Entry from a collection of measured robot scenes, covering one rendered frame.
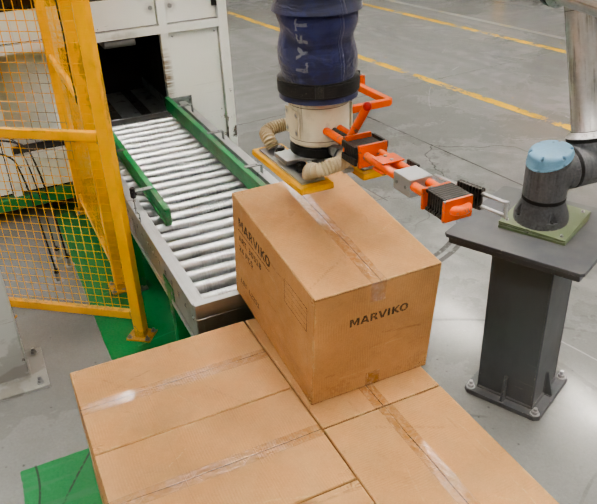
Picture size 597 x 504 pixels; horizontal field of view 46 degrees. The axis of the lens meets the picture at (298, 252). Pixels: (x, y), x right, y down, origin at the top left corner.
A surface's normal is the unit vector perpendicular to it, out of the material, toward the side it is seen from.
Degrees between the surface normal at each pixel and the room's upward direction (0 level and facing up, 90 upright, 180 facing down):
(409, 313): 97
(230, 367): 0
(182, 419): 0
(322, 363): 97
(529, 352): 90
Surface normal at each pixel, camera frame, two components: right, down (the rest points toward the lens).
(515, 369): -0.63, 0.40
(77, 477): -0.04, -0.87
